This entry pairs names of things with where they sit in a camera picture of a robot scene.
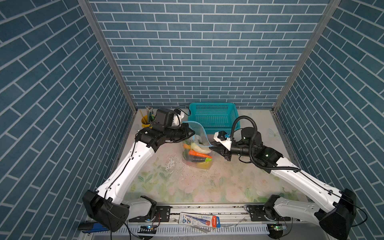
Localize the clear zip top bag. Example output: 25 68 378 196
182 121 215 170

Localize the yellow metal pen bucket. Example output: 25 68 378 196
139 107 155 128

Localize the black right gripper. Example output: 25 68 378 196
209 138 255 161

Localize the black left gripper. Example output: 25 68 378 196
163 122 196 143

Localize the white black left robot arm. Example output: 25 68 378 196
82 123 195 232

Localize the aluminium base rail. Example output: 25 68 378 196
91 204 309 240

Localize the yellow toy potato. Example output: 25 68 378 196
196 162 213 170

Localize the blue box cutter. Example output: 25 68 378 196
78 222 109 234

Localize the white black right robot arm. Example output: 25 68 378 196
210 140 357 240

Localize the orange toy carrot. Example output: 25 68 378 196
189 150 212 159

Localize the teal plastic basket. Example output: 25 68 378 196
188 103 239 135

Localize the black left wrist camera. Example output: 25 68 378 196
152 108 185 132

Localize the white toy radish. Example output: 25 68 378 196
191 143 211 155

